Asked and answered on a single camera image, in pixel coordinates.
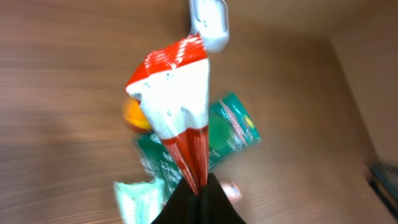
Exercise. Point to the green lid jar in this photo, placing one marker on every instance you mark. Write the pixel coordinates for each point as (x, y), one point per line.
(219, 132)

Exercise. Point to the light green wipes packet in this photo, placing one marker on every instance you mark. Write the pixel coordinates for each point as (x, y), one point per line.
(139, 203)

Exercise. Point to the white barcode scanner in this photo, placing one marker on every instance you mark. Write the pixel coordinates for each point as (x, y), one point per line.
(209, 18)

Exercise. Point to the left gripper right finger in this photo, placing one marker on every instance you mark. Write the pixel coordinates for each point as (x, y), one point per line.
(214, 206)

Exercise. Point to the red yellow sauce bottle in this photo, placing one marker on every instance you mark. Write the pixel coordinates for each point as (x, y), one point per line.
(134, 117)

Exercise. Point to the green 3M gloves packet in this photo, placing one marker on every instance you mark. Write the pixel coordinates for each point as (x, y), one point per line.
(158, 162)

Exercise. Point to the white orange small packet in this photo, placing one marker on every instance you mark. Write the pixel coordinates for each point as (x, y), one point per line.
(232, 191)

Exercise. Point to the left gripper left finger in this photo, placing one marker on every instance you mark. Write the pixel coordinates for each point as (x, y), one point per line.
(181, 208)

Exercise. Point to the red white stick sachet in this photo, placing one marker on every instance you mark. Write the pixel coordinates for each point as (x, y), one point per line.
(171, 86)

